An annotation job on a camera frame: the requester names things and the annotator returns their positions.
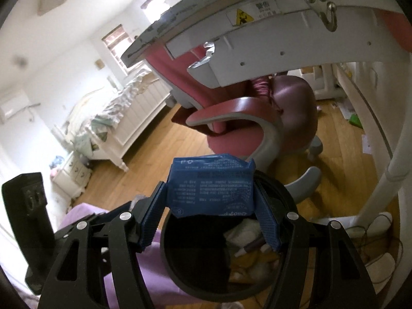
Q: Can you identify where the pink desk chair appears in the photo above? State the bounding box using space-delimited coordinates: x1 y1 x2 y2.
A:
145 40 324 205

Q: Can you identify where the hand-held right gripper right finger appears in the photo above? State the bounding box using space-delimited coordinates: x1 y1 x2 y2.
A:
254 180 378 309

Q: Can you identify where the white bed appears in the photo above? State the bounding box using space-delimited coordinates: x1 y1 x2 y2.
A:
53 69 173 172

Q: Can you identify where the blue printed packet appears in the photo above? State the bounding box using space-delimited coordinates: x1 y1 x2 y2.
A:
167 153 257 219

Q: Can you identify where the white desk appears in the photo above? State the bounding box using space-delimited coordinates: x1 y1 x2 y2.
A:
122 0 412 237

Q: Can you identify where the yellow warning sticker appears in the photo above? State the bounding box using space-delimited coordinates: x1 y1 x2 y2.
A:
226 0 280 28

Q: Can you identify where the window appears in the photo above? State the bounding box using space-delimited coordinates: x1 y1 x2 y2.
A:
102 24 136 74
142 0 171 23

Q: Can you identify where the black cable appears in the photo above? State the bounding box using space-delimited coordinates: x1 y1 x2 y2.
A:
349 212 404 264

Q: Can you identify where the black trash bin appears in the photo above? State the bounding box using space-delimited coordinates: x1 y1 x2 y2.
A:
159 170 298 304

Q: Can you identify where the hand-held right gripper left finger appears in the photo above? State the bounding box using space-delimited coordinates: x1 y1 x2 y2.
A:
38 181 168 309

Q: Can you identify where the purple white tube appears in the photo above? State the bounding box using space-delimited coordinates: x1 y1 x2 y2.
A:
234 241 269 258

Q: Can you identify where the metal hook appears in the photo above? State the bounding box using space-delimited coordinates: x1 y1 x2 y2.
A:
303 0 338 33

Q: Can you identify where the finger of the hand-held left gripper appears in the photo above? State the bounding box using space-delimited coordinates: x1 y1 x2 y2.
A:
93 196 153 224

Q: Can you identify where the purple round ottoman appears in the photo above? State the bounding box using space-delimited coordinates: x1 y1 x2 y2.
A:
59 202 232 309

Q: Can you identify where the white nightstand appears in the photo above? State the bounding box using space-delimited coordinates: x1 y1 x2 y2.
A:
51 153 92 197

